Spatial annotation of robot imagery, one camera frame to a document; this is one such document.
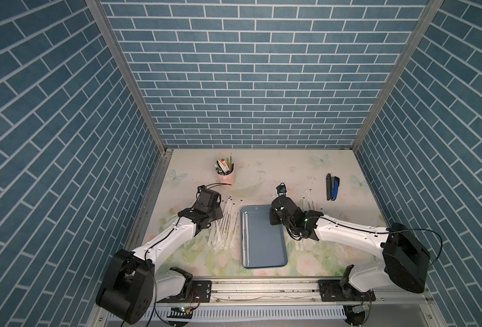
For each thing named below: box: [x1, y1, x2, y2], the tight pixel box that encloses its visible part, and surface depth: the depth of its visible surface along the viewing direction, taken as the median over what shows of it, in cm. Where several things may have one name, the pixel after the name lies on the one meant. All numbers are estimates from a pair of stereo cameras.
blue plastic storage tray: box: [240, 204, 288, 270], surface depth 86 cm
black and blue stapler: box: [326, 173, 340, 201], surface depth 104 cm
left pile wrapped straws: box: [206, 195, 244, 252], surface depth 91 cm
